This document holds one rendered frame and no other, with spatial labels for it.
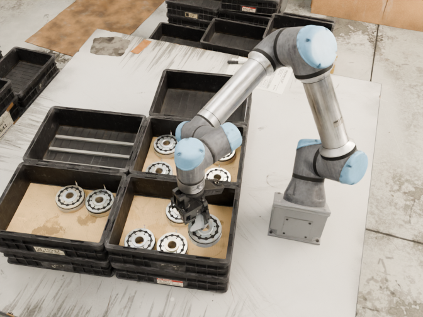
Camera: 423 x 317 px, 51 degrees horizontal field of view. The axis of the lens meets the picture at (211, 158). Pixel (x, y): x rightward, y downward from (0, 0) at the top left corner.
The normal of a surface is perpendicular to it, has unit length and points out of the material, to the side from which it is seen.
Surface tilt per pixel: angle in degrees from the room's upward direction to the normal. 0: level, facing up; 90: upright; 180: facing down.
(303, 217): 90
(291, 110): 0
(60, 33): 0
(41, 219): 0
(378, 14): 72
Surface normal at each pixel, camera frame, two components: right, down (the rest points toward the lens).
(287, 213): -0.22, 0.74
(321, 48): 0.51, 0.07
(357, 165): 0.60, 0.29
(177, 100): 0.00, -0.65
